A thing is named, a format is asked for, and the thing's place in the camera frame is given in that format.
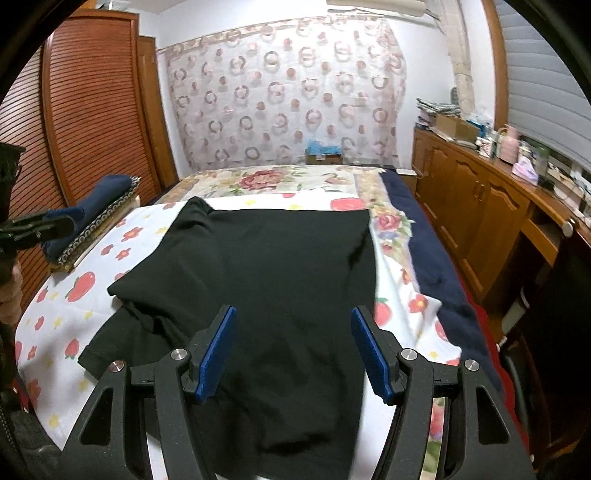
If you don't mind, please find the black printed t-shirt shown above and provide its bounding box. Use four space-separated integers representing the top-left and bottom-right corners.
79 198 376 479

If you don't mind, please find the person's left hand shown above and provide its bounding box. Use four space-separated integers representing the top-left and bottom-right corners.
0 261 23 328

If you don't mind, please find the white strawberry flower sheet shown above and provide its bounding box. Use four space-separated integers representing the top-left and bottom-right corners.
16 192 462 479

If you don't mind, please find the navy bed mattress cover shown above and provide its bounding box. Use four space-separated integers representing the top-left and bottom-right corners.
381 170 504 393

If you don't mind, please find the navy folded garment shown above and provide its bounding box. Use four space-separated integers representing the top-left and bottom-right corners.
41 174 140 271

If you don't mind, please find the brown louvered wardrobe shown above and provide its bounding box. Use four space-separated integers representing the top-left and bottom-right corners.
0 2 181 310

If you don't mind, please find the beige floral quilt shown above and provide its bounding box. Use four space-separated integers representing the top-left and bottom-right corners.
156 165 419 287

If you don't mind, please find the wooden sideboard cabinet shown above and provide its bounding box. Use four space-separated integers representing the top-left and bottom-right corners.
412 128 572 301

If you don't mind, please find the cardboard box with blue items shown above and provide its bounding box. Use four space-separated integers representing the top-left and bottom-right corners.
305 140 342 165

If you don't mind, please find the pink tissue pack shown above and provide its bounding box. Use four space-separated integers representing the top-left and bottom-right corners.
511 155 539 185

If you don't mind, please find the stack of folded cloths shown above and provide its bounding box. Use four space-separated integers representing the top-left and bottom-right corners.
417 98 461 127

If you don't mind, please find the cardboard box on cabinet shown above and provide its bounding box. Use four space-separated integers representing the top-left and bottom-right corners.
435 114 480 143

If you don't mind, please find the pink kettle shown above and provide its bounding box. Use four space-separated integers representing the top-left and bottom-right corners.
496 125 520 165

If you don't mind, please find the pink circle-pattern curtain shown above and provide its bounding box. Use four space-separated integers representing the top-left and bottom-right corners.
161 15 407 172

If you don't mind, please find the grey window blind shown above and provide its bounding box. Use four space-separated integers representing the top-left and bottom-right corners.
495 1 590 168

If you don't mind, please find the beige side curtain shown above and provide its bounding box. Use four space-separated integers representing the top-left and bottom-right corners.
439 0 475 118

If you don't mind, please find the wall air conditioner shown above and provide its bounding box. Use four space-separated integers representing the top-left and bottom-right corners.
327 0 428 18

